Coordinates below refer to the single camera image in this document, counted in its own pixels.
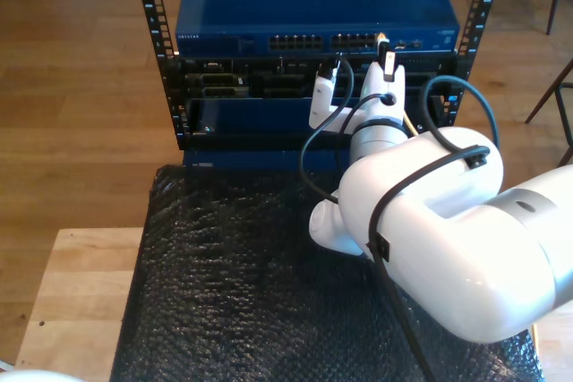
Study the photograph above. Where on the dark rack base plate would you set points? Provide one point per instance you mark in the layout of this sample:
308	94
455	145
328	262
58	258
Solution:
250	160

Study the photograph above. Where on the blue network switch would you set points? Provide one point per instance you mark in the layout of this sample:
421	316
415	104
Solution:
291	2

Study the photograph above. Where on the black metal chair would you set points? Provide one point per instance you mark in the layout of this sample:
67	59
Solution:
549	94

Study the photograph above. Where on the black rack server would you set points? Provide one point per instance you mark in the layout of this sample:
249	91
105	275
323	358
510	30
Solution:
268	84

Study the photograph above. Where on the black bubble wrap mat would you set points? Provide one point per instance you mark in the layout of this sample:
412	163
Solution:
224	310

